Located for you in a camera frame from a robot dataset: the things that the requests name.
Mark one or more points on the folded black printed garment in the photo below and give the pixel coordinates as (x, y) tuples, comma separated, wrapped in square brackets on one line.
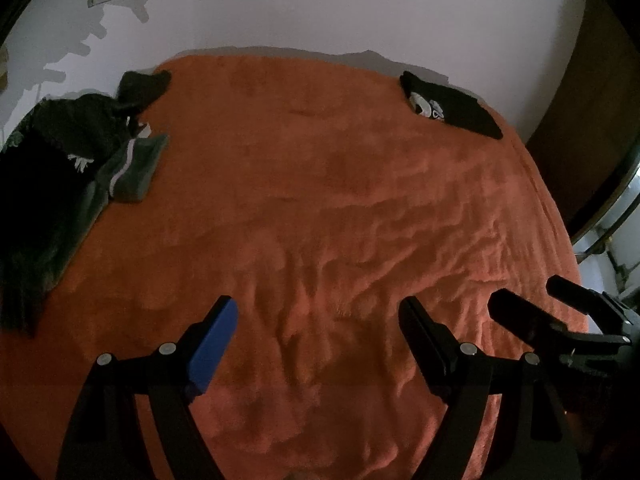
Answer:
[(460, 110)]

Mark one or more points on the black garment with white logo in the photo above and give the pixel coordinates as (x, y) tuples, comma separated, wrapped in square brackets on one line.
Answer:
[(70, 145)]

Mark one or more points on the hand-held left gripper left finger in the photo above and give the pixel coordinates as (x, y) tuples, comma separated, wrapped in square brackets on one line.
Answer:
[(215, 345)]

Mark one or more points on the brown wooden door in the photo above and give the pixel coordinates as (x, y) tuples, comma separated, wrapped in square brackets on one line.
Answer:
[(585, 120)]

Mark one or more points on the black patterned garment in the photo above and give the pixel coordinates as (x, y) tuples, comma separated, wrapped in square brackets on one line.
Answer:
[(30, 270)]

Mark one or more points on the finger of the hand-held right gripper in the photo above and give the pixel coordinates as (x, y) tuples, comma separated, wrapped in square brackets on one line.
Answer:
[(525, 317), (575, 292)]

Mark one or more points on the grey-green striped garment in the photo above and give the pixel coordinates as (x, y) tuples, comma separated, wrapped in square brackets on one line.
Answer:
[(137, 165)]

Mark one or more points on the plain black cloth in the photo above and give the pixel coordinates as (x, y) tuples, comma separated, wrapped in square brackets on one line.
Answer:
[(142, 87)]

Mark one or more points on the orange blanket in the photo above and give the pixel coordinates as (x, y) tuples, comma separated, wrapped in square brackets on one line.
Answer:
[(325, 200)]

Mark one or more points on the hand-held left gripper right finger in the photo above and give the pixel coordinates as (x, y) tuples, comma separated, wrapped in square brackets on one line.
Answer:
[(425, 340)]

